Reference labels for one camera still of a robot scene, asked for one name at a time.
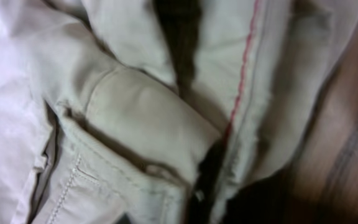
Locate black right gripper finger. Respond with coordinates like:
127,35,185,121
222,174,288,224

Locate beige cotton shorts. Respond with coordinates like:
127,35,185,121
0,0,358,223

